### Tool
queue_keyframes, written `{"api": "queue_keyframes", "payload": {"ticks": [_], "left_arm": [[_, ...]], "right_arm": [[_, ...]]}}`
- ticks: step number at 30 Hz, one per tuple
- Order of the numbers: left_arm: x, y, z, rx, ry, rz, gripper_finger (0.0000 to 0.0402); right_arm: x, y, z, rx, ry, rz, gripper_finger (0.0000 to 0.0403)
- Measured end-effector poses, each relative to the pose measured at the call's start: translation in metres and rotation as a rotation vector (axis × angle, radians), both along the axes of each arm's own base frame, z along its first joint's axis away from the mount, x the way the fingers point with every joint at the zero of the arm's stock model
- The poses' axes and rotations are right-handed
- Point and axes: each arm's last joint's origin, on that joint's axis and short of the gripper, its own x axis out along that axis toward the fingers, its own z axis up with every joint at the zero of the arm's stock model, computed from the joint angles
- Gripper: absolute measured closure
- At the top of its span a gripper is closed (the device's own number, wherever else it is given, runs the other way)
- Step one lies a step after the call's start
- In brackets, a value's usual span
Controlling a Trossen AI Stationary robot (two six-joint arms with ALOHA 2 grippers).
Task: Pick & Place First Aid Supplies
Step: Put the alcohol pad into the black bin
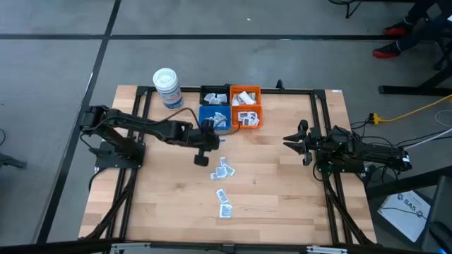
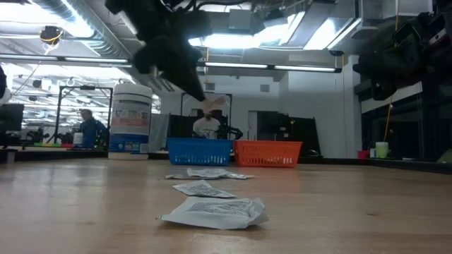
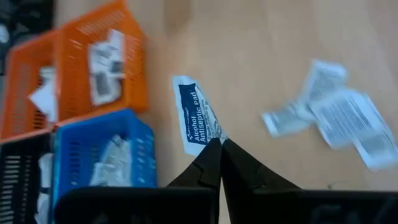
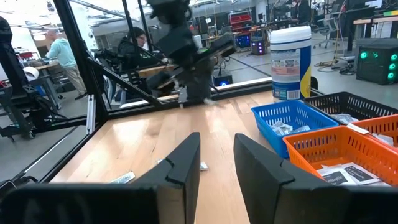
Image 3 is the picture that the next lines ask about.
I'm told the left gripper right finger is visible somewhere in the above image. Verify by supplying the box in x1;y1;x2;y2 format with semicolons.
221;138;302;224

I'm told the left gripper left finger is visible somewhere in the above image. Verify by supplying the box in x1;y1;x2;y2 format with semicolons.
165;138;223;190

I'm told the white text packet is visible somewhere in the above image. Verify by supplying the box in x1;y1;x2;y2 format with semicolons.
172;75;229;157

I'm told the white packet black square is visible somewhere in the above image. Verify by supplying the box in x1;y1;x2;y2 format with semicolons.
106;29;126;77
89;70;123;107
88;41;116;75

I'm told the long white strip packet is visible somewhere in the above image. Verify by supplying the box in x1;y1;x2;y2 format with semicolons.
39;65;57;85

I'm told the blue plastic basket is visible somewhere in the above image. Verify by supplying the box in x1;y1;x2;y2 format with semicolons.
50;108;158;215

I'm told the orange plastic basket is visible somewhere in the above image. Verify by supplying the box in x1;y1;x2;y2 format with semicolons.
57;0;149;121
0;29;60;140

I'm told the black plastic basket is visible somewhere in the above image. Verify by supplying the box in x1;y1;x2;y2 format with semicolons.
0;132;54;224

